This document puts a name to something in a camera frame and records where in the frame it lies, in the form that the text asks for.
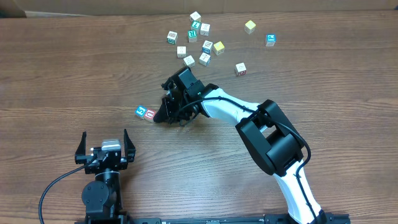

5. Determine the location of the white butterfly block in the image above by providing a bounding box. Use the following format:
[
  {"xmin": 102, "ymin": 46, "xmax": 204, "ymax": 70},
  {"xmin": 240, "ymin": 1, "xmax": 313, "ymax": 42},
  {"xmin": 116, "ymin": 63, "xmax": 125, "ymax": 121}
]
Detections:
[{"xmin": 177, "ymin": 46, "xmax": 187, "ymax": 58}]

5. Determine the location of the white blue edged block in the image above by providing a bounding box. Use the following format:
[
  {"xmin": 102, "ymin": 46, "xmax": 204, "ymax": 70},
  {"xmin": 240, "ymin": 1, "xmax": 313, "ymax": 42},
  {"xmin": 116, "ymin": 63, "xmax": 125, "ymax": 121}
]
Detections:
[{"xmin": 199, "ymin": 52, "xmax": 211, "ymax": 67}]

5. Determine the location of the yellow top centre block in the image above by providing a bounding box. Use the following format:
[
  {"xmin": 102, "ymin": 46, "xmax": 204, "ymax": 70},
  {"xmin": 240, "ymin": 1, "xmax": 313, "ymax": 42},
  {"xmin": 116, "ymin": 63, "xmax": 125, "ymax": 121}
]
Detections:
[{"xmin": 213, "ymin": 41, "xmax": 225, "ymax": 55}]

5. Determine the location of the green letter L block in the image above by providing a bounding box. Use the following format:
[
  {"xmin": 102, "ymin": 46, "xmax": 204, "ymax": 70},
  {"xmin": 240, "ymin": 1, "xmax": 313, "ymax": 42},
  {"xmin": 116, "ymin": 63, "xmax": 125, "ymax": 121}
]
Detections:
[{"xmin": 190, "ymin": 21, "xmax": 201, "ymax": 32}]

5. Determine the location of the red letter U block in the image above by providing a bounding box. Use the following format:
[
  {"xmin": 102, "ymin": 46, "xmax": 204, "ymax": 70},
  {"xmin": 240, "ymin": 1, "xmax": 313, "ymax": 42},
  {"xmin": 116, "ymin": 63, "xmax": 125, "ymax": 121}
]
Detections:
[{"xmin": 143, "ymin": 109, "xmax": 156, "ymax": 122}]

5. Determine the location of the white red sided block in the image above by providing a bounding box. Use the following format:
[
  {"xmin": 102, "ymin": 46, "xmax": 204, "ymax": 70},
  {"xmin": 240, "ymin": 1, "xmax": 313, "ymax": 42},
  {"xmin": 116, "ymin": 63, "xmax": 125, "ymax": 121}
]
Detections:
[{"xmin": 235, "ymin": 62, "xmax": 247, "ymax": 76}]

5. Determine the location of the yellow letter S block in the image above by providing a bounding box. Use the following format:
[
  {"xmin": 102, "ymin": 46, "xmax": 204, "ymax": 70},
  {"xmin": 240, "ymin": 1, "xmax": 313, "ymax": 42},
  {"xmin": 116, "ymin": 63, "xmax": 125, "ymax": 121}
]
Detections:
[{"xmin": 183, "ymin": 55, "xmax": 195, "ymax": 68}]

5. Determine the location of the blue sided white block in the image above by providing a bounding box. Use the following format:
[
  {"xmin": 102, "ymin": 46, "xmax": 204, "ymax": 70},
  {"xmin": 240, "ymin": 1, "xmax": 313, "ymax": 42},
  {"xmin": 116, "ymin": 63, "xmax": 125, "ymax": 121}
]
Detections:
[{"xmin": 202, "ymin": 40, "xmax": 213, "ymax": 54}]

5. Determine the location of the blue number 5 block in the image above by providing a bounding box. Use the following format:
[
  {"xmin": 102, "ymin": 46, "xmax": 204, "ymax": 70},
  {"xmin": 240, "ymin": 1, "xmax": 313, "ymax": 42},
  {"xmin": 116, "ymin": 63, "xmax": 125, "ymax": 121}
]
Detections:
[{"xmin": 135, "ymin": 105, "xmax": 147, "ymax": 119}]

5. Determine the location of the green letter R block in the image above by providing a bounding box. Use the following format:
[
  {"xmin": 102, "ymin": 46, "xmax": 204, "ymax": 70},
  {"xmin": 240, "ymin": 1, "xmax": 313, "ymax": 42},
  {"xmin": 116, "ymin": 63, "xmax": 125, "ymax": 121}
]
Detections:
[{"xmin": 187, "ymin": 30, "xmax": 197, "ymax": 43}]

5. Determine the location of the yellow top far block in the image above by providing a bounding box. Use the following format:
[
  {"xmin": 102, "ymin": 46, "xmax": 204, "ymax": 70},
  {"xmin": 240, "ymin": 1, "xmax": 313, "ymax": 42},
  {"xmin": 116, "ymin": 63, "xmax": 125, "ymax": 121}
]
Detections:
[{"xmin": 244, "ymin": 20, "xmax": 256, "ymax": 34}]

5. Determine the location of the white umbrella block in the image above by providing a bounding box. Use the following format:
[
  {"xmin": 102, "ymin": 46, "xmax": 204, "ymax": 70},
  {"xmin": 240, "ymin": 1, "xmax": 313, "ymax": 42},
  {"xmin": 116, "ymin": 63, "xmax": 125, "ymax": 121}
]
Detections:
[{"xmin": 200, "ymin": 23, "xmax": 210, "ymax": 36}]

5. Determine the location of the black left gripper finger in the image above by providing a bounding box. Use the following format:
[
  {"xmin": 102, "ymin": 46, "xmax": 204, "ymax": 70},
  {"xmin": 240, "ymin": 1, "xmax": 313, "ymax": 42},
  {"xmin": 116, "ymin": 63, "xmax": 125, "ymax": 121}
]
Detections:
[
  {"xmin": 75, "ymin": 131, "xmax": 86, "ymax": 164},
  {"xmin": 124, "ymin": 129, "xmax": 136, "ymax": 163}
]

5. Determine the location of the blue letter P block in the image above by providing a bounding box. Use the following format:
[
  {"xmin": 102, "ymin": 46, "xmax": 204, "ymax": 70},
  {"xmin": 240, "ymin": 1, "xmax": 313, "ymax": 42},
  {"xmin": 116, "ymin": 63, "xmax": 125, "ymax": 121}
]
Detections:
[{"xmin": 265, "ymin": 34, "xmax": 276, "ymax": 47}]

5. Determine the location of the top white ball block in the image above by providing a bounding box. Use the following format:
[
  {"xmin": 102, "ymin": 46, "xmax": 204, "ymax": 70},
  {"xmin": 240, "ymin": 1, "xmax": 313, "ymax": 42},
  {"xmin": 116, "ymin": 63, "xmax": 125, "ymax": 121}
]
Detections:
[{"xmin": 190, "ymin": 11, "xmax": 201, "ymax": 22}]

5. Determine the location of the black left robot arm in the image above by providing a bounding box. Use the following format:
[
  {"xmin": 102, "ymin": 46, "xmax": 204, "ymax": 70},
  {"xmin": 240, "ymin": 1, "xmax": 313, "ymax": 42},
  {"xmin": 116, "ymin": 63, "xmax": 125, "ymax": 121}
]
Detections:
[{"xmin": 75, "ymin": 130, "xmax": 136, "ymax": 224}]

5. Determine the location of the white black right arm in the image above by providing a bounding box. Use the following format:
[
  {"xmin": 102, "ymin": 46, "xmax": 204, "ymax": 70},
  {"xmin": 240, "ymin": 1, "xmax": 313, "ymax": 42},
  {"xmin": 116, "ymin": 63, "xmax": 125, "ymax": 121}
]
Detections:
[{"xmin": 154, "ymin": 78, "xmax": 327, "ymax": 223}]

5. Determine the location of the green letter B block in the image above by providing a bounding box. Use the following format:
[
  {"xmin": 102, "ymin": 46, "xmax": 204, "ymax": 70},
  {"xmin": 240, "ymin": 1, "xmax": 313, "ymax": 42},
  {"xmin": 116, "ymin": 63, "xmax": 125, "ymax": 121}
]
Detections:
[{"xmin": 167, "ymin": 31, "xmax": 178, "ymax": 45}]

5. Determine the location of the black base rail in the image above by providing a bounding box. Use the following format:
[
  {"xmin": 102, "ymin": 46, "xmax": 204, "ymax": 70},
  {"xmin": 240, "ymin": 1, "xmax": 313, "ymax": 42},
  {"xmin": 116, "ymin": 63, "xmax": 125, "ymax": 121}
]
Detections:
[{"xmin": 128, "ymin": 213, "xmax": 351, "ymax": 224}]

